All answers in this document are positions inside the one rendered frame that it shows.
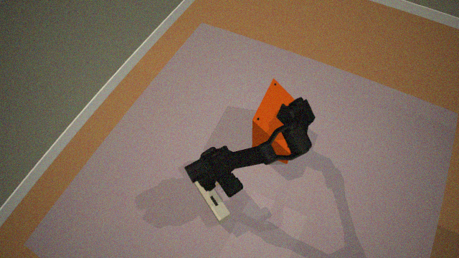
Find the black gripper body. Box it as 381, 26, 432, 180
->
200, 147, 243, 197

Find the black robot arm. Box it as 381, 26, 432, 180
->
184, 97, 316, 191

